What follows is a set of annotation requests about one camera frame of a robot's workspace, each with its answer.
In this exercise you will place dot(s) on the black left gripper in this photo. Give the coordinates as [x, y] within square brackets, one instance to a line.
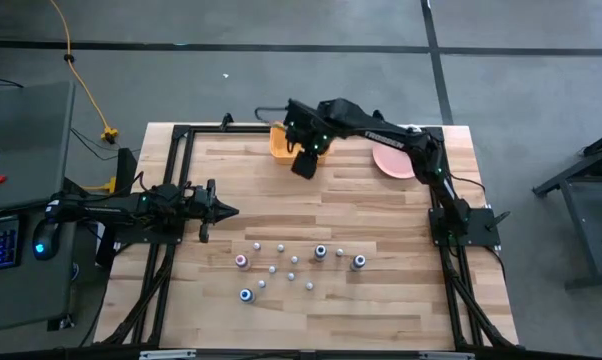
[201, 202]

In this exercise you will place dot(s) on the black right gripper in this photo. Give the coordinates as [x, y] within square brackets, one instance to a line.
[306, 130]

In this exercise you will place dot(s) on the blue food coloring bottle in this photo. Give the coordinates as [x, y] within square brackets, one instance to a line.
[246, 295]

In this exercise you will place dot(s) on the black food coloring bottle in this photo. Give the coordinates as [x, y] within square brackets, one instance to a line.
[320, 252]

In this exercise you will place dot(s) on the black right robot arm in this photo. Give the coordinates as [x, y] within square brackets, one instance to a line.
[381, 137]

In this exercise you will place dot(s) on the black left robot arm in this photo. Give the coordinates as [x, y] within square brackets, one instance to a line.
[106, 210]

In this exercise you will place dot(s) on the orange plastic bin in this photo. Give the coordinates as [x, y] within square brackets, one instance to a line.
[277, 150]

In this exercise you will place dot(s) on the pink round plate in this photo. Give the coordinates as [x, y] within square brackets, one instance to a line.
[391, 162]

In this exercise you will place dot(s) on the black power box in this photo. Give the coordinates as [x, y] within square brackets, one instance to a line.
[126, 170]

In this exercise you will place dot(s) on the yellow power plug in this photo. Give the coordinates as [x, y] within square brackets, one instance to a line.
[108, 186]

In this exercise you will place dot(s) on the black computer mouse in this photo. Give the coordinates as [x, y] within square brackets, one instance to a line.
[46, 240]

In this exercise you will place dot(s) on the black desk caster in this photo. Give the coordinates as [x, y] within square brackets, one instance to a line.
[61, 322]

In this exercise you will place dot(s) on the grey desk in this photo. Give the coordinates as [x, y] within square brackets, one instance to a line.
[26, 140]

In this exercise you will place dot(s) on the black metal cart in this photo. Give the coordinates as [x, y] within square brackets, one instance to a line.
[582, 225]

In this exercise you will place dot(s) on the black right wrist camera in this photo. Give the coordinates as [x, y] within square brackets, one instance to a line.
[305, 166]

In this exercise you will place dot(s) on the black aluminium table frame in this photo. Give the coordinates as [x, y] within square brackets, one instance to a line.
[173, 160]

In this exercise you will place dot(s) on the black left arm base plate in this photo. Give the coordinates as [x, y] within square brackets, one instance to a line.
[151, 237]

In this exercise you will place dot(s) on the silver metal bracket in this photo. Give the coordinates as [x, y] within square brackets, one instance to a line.
[446, 355]
[167, 354]

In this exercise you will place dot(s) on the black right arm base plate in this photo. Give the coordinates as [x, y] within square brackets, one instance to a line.
[481, 225]

